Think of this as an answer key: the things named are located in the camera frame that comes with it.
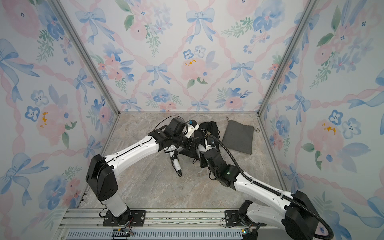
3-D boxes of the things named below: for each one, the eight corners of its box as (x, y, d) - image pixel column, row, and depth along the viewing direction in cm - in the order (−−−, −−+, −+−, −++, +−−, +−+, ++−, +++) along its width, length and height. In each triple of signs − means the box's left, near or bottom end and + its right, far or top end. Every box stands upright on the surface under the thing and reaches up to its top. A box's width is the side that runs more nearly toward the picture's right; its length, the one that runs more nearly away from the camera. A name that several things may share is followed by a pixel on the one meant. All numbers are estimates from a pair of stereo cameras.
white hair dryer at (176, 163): (179, 176, 89) (178, 173, 86) (169, 156, 97) (169, 153, 94) (184, 173, 90) (184, 171, 87) (174, 154, 98) (174, 151, 95)
